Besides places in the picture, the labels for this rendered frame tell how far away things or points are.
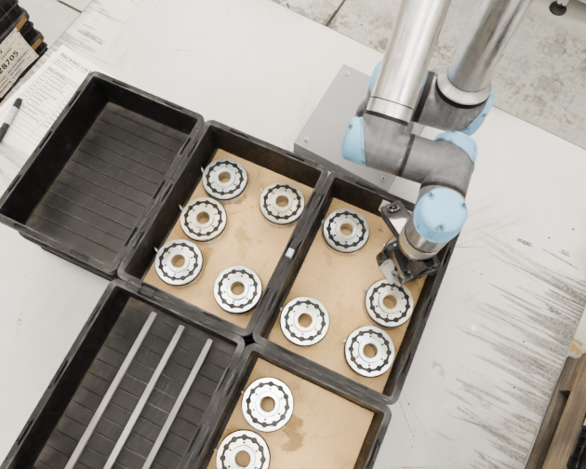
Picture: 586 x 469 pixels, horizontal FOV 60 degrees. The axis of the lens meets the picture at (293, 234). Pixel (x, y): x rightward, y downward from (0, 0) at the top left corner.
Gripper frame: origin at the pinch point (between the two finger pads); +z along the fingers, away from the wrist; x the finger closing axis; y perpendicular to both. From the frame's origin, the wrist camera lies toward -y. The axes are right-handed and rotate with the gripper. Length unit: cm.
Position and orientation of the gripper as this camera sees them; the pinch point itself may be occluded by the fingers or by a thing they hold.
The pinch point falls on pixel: (392, 260)
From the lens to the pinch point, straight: 112.6
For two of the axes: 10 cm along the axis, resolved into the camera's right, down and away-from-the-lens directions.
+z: -0.1, 3.2, 9.5
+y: 3.4, 8.9, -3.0
